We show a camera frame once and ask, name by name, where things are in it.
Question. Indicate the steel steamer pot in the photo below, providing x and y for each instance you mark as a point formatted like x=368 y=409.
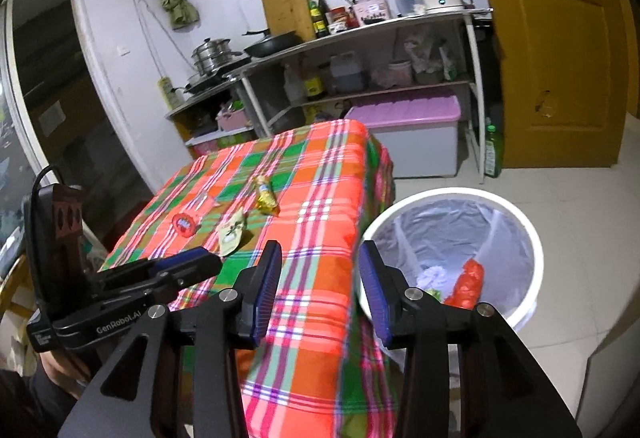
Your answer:
x=212 y=55

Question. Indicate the plaid tablecloth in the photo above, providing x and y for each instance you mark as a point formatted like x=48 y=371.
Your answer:
x=320 y=228

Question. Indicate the orange plastic bag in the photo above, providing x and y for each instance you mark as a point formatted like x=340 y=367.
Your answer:
x=467 y=283

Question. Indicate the translucent bin liner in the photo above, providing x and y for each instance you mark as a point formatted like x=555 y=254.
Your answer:
x=450 y=233

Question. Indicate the green plastic bottle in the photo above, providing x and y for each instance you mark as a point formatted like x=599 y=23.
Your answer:
x=492 y=152

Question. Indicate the yellow foil wrapper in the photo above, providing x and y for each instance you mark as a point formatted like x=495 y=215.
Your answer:
x=265 y=200

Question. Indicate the white round bin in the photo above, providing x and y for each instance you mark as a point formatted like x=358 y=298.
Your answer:
x=530 y=228

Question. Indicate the small shelf rack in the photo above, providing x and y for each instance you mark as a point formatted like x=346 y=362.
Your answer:
x=200 y=100

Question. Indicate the black frying pan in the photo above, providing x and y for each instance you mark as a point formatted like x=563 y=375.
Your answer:
x=272 y=45

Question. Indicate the red sauce jar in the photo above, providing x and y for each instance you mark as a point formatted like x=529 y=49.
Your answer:
x=337 y=17

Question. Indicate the purple lid storage box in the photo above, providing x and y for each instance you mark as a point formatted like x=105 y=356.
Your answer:
x=410 y=137

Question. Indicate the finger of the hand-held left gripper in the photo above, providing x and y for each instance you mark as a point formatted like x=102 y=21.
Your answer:
x=190 y=263
x=127 y=273

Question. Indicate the black induction cooker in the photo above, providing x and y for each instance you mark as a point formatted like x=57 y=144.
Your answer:
x=210 y=80

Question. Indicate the dark liquid jug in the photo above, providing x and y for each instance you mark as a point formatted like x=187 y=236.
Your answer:
x=346 y=75

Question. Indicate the yellow wooden door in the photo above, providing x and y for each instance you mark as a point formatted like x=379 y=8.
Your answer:
x=550 y=57

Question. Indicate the wooden cutting board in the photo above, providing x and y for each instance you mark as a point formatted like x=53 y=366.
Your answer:
x=287 y=7

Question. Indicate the pink plastic basket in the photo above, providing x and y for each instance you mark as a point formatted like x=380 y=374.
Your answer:
x=232 y=120

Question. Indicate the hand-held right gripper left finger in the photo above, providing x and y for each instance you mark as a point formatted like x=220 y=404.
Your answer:
x=267 y=293

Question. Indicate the white plastic bottle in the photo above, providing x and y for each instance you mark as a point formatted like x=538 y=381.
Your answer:
x=294 y=87

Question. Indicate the green oil bottle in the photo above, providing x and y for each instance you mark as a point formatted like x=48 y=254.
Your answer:
x=314 y=20

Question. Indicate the green snack wrapper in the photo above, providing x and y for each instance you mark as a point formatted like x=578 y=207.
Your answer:
x=232 y=235

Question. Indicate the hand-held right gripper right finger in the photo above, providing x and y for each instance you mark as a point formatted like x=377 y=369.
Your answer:
x=372 y=298

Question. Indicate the person's left hand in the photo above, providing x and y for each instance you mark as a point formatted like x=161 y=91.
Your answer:
x=67 y=368

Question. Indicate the dark sauce bottle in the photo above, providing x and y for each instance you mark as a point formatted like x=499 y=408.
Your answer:
x=324 y=17

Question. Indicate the pink utensil holder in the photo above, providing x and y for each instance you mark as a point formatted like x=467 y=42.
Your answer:
x=372 y=10

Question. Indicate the yellow power strip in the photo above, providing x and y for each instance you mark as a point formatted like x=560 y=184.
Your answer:
x=163 y=92

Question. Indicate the long metal shelf rack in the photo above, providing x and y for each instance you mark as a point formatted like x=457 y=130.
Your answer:
x=380 y=25

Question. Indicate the yellow label bottle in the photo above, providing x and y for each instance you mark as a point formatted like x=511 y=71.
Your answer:
x=314 y=85

